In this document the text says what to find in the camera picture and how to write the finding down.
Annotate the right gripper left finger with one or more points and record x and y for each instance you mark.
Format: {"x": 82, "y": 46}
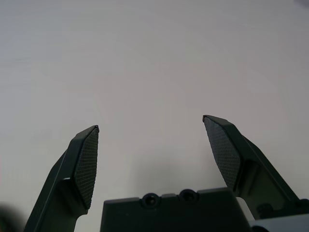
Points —
{"x": 60, "y": 169}

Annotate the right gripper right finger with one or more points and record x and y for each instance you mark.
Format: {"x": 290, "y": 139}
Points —
{"x": 241, "y": 157}

